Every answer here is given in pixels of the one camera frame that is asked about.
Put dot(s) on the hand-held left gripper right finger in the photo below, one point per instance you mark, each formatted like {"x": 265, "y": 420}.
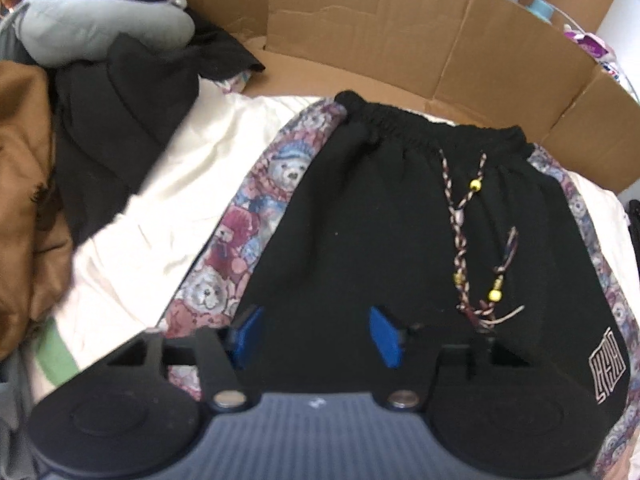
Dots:
{"x": 387, "y": 337}

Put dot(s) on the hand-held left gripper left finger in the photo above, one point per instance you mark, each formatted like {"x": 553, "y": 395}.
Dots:
{"x": 247, "y": 335}

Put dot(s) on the black shorts with bear print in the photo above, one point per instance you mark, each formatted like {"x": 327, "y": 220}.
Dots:
{"x": 360, "y": 210}

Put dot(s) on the cream bear print bedsheet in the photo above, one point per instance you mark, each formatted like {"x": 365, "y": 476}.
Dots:
{"x": 165, "y": 210}

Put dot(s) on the floral printed cloth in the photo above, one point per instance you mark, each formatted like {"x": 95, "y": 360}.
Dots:
{"x": 234, "y": 82}

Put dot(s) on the black garment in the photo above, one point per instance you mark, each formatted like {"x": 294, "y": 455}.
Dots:
{"x": 125, "y": 110}

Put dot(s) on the brown garment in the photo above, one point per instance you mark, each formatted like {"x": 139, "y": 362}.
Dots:
{"x": 25, "y": 185}

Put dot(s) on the grey garment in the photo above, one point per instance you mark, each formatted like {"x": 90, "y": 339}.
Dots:
{"x": 100, "y": 15}

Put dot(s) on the purple white packet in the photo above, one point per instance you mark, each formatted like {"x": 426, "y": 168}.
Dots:
{"x": 590, "y": 43}

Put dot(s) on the light blue bottle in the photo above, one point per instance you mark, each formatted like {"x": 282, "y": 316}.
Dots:
{"x": 540, "y": 8}

